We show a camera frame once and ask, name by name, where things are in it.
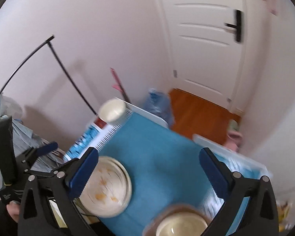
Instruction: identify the small white bowl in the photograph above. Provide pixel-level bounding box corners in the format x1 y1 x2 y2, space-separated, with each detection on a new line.
99 98 127 125

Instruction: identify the black door handle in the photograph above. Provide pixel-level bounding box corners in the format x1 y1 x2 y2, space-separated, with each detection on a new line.
224 10 243 43

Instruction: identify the large white bowl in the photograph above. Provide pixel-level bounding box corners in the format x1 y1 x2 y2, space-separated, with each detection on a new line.
156 212 208 236

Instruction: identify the person's left hand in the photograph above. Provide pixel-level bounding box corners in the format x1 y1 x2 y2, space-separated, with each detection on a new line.
6 201 20 223

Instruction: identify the white panel door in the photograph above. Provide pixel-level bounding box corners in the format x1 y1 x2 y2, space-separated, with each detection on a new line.
158 0 246 109

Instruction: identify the red blue snack packet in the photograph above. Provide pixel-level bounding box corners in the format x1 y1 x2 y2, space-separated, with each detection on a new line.
63 117 107 161

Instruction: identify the black clothes rack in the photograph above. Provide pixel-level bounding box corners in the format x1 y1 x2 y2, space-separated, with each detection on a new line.
0 36 97 116

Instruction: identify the brown flower-shaped plate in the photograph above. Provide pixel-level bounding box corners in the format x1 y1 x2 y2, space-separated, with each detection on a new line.
142 203 212 236

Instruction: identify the red pink stick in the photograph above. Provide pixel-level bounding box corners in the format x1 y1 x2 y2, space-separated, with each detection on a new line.
110 68 131 103

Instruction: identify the blue patterned tablecloth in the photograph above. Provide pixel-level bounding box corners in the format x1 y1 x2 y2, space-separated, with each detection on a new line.
88 108 269 236

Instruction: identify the white duck cartoon plate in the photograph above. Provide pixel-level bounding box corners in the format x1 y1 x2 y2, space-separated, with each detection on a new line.
79 156 132 218

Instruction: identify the pink slipper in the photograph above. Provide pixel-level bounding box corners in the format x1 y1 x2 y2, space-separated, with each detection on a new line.
224 119 243 152

